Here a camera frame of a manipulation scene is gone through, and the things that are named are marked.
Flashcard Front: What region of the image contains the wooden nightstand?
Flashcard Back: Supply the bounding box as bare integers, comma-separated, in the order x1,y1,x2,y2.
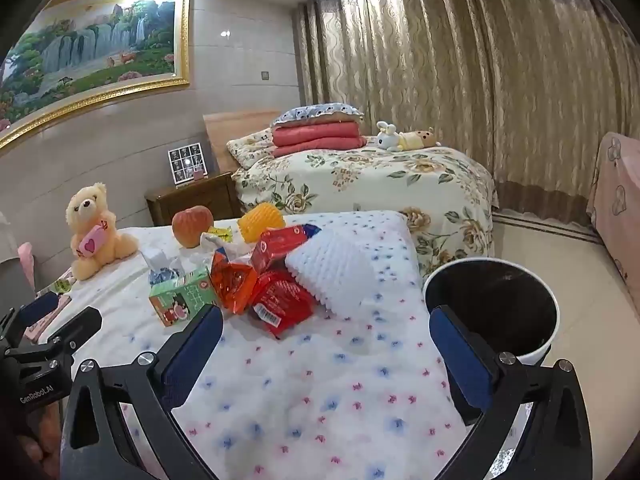
144,172,246,227

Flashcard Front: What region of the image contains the yellow snack packet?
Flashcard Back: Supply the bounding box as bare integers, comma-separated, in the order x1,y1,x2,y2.
200,227,235,253

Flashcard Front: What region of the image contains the person's left hand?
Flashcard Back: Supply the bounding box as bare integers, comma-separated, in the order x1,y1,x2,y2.
30,402,63,476

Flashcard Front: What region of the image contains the blue-white wrapper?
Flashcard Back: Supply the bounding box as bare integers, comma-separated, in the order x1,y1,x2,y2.
141,247,185,286

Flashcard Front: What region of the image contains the floral bed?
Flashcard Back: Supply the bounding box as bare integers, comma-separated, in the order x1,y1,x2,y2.
232,135,501,281

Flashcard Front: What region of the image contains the black bin liner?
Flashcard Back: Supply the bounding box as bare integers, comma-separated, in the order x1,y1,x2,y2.
425,260,558,358

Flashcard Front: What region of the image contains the beige teddy bear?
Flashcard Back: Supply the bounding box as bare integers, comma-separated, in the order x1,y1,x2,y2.
66,183,139,281

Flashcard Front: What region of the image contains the white round trash bin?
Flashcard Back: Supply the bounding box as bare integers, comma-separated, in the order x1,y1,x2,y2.
422,257,560,366

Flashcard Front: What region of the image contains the beige patterned curtain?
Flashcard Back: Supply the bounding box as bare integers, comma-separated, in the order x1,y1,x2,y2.
291,0,640,226

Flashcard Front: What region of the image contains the floral pillow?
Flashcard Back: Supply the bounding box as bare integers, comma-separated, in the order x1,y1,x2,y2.
226,130,276,168

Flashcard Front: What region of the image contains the blue frilled pillow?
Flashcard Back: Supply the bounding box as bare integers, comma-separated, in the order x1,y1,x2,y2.
270,102,366,128

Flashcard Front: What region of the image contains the wooden headboard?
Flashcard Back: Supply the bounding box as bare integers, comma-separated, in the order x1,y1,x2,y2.
202,110,283,173

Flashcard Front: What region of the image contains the framed landscape painting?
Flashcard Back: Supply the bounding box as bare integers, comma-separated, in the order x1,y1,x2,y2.
0,0,192,150

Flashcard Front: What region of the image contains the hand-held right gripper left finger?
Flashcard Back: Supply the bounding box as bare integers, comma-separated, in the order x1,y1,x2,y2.
60,304,224,480

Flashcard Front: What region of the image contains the pink covered furniture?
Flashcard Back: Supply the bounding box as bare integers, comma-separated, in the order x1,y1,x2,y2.
586,131,640,311

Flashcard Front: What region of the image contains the shiny orange packet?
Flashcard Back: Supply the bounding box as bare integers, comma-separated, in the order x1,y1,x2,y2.
210,251,258,316

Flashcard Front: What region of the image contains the photo collage frame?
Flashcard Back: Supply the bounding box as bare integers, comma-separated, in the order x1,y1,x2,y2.
167,143,207,187

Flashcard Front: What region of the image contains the white foam fruit net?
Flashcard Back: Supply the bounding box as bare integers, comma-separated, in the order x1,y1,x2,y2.
284,227,376,316

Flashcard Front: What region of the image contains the yellow foam fruit net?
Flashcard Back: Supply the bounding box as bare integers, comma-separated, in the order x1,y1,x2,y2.
237,201,286,243

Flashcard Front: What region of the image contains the green tissue box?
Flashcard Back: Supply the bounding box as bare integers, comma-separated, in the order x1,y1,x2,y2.
148,265,218,327

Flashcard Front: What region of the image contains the red apple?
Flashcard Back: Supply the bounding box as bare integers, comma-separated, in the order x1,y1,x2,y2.
172,205,215,249

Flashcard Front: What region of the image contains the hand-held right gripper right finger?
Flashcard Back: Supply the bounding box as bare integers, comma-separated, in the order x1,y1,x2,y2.
428,305,593,480

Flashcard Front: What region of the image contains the flower print blanket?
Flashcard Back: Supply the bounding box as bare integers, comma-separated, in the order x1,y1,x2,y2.
30,210,481,480

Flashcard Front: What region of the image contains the yellow bear plush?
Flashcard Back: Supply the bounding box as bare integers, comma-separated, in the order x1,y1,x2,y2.
397,129,442,152

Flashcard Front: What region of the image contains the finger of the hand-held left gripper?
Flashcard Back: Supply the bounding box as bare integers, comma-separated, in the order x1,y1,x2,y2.
0,291,63,346
7,306,103,366

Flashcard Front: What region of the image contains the folded red blanket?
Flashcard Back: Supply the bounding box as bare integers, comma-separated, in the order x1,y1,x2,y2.
271,121,367,158

